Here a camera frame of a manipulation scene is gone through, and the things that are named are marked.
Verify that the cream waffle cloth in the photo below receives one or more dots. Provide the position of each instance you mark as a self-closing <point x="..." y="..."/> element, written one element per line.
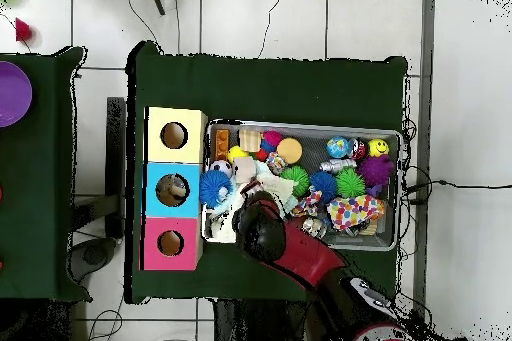
<point x="280" y="187"/>

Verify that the colourful polka dot cloth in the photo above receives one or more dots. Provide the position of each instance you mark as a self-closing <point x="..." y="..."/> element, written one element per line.
<point x="354" y="211"/>

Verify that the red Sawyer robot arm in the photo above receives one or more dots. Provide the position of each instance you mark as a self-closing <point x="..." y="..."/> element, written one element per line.
<point x="304" y="253"/>

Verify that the shallow clear mesh bin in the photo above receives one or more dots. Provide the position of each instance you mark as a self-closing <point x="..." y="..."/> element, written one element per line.
<point x="316" y="133"/>

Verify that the plain wooden cube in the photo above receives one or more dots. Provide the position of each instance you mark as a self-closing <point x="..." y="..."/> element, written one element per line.
<point x="244" y="169"/>

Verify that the yellow tennis ball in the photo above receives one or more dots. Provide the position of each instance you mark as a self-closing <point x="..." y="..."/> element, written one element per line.
<point x="236" y="153"/>

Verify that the small soccer ball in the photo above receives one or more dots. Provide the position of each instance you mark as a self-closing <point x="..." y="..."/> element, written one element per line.
<point x="222" y="166"/>

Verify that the large blue spiky ball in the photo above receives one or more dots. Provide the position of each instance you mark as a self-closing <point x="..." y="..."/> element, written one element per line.
<point x="216" y="188"/>

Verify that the dark green table cloth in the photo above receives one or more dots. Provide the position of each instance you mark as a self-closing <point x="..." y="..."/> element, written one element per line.
<point x="260" y="89"/>
<point x="40" y="217"/>

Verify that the blue globe ball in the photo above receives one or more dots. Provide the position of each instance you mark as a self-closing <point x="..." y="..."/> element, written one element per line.
<point x="337" y="147"/>

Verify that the purple spiky toy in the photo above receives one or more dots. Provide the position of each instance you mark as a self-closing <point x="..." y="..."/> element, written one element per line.
<point x="376" y="171"/>

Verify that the yellow smiley ball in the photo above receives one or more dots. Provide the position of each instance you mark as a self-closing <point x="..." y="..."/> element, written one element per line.
<point x="378" y="148"/>

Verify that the purple bowl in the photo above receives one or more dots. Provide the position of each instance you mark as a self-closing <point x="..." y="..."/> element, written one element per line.
<point x="12" y="95"/>

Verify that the small red floor toy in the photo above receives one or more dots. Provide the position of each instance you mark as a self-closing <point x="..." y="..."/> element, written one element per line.
<point x="22" y="31"/>

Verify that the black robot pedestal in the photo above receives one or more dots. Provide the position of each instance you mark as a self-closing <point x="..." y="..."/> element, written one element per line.
<point x="248" y="325"/>

